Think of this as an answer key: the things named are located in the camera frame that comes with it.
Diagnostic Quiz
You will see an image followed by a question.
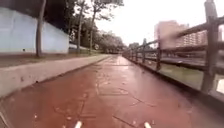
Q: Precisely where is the tall pale building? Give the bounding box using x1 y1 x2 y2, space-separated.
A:
153 19 208 48

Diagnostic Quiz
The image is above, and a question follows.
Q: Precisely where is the canal water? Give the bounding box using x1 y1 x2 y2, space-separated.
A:
139 58 224 94

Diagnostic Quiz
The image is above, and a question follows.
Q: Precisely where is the robot's own part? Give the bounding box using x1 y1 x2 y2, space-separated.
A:
143 121 152 128
73 120 83 128

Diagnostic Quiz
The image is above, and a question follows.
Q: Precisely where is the bare dirt strip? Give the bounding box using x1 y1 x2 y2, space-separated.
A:
0 51 101 69

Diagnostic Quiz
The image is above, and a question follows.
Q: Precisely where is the brown wooden railing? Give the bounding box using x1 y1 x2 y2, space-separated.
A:
121 0 224 94

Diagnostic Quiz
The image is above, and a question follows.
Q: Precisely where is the grey concrete kerb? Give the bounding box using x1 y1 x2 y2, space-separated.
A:
123 58 224 108

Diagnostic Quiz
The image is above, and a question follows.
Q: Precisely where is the row of trees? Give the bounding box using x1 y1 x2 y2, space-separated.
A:
0 0 128 58

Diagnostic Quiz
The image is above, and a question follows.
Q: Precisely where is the grey concrete low wall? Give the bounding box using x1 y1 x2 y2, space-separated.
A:
0 54 111 98

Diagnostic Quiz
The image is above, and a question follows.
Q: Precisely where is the pale blue wall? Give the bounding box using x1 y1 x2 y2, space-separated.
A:
0 7 70 55

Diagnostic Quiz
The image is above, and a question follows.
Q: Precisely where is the red stone-patterned path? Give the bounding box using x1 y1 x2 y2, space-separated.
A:
0 54 224 128

